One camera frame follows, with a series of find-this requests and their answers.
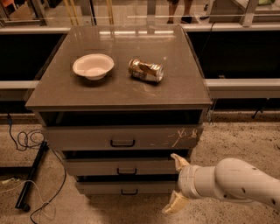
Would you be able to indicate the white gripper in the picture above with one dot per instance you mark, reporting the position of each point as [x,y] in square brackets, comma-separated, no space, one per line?
[186,179]

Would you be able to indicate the grey drawer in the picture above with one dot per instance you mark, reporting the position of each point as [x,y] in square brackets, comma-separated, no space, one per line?
[120,166]
[125,188]
[140,137]

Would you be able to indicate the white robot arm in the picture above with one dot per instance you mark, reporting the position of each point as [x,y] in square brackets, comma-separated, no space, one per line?
[231,180]

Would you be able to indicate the grey bottom drawer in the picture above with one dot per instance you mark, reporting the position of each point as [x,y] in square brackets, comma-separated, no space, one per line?
[125,188]

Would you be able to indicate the grey top drawer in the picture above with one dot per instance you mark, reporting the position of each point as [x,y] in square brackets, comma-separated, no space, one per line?
[140,137]

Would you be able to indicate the grey drawer cabinet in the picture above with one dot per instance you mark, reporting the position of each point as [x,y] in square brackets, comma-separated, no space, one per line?
[64,99]

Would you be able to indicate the crushed gold soda can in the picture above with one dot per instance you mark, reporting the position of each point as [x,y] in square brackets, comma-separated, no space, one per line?
[145,71]

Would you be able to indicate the white paper bowl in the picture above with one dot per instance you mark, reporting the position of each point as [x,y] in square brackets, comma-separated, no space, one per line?
[93,66]

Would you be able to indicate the black floor stand bar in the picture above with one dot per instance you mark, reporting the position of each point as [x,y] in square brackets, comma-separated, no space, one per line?
[22,198]

